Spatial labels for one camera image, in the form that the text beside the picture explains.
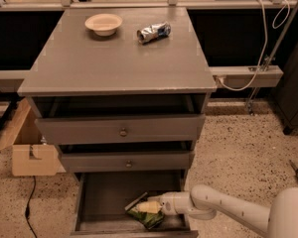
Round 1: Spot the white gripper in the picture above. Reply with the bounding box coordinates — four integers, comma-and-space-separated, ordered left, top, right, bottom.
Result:
136, 191, 191, 215

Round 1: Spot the green jalapeno chip bag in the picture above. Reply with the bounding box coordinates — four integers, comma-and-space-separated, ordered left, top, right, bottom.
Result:
124, 192, 165, 229

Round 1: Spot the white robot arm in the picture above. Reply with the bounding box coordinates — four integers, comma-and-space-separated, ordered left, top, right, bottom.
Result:
136, 184, 298, 238

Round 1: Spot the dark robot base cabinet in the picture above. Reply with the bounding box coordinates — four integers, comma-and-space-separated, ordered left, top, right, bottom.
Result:
272, 42, 298, 135

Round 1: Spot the grey open bottom drawer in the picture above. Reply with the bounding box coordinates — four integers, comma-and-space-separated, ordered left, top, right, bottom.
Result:
70, 171, 198, 238

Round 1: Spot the grey top drawer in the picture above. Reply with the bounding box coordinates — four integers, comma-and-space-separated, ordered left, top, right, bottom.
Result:
35, 114, 205, 145

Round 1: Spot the grey middle drawer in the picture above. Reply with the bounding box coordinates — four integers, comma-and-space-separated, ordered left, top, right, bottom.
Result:
61, 151, 194, 173

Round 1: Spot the grey drawer cabinet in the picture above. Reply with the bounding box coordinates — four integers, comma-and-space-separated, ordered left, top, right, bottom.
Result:
19, 7, 216, 238

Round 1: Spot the light wooden block stand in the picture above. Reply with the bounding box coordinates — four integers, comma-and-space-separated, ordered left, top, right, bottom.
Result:
0, 99, 65, 177

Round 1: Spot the crushed silver blue can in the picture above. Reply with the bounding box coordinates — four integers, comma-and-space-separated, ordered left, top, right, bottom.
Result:
137, 22, 171, 44

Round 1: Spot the cream shallow bowl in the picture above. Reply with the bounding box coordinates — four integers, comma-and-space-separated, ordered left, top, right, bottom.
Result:
84, 14, 122, 37

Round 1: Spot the black floor cable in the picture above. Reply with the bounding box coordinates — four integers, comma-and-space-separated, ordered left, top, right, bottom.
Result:
24, 176, 39, 238

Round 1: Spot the grey metal railing frame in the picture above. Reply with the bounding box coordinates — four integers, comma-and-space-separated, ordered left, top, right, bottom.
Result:
0, 0, 298, 94

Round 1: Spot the white hanging cable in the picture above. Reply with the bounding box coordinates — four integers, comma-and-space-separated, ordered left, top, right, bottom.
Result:
217, 0, 292, 92

